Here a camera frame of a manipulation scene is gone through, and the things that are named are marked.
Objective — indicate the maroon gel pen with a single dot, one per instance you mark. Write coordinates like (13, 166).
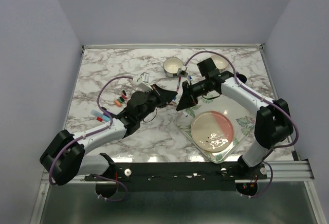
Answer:
(178, 84)

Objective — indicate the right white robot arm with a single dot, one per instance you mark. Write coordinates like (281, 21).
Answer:
(273, 123)

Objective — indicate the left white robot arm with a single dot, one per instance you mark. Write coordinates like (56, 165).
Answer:
(67, 152)

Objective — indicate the dark rimmed ceramic bowl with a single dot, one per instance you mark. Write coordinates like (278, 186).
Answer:
(171, 66)

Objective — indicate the pink and cream plate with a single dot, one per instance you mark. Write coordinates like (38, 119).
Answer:
(212, 131)

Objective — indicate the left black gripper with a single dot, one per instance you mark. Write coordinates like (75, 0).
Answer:
(164, 96)

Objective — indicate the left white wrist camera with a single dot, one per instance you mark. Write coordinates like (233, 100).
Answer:
(142, 81)

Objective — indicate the black mounting base bar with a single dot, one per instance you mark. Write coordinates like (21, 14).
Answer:
(185, 176)

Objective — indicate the small black cup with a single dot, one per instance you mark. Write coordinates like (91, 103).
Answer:
(241, 77)

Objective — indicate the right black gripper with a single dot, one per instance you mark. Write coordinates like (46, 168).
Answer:
(187, 100)

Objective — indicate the striped cream bowl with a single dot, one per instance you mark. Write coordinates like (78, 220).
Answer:
(220, 62)

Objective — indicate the floral rectangular tray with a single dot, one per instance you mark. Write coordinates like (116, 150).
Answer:
(242, 120)

